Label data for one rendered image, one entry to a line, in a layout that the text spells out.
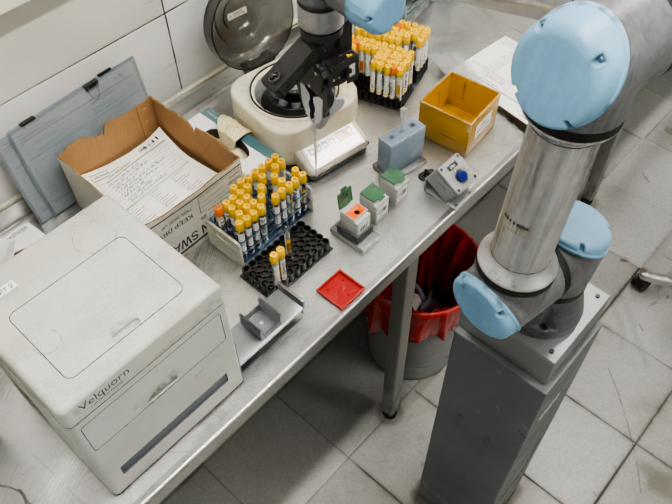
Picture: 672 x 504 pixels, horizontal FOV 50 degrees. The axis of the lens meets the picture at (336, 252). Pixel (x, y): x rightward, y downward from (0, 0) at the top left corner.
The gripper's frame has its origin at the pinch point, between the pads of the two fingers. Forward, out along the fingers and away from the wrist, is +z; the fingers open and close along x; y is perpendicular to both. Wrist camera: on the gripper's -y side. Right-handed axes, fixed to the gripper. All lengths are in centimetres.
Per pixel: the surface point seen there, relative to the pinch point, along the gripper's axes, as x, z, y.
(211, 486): 1, 113, -41
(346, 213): -8.2, 18.0, 0.7
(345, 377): 3, 113, 10
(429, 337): -14, 84, 26
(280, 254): -10.1, 15.3, -16.5
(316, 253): -9.0, 23.3, -7.6
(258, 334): -18.6, 20.4, -28.1
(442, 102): 7.3, 22.8, 42.9
